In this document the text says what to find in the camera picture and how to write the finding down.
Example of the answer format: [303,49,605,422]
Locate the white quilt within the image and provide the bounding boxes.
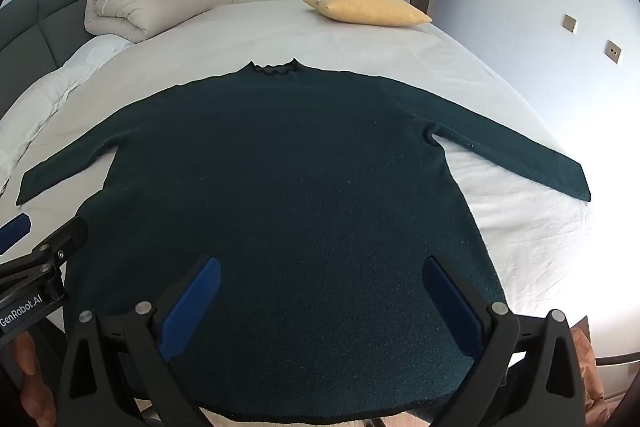
[0,34,135,198]

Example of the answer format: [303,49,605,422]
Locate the dark green sweater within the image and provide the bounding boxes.
[16,58,592,425]

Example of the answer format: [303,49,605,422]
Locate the dark green padded headboard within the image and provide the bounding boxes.
[0,0,126,122]

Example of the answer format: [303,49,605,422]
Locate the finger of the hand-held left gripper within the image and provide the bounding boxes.
[0,214,33,256]
[0,216,89,295]

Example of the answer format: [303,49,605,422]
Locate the person's left hand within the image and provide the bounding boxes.
[14,336,57,427]

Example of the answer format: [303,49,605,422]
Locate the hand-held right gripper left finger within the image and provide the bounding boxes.
[54,255,223,427]

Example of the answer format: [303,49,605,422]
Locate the yellow pillow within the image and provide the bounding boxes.
[303,0,432,26]

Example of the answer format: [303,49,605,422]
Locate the bed with white sheet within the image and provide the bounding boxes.
[0,0,601,427]

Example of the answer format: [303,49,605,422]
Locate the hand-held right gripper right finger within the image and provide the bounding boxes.
[421,254,587,427]

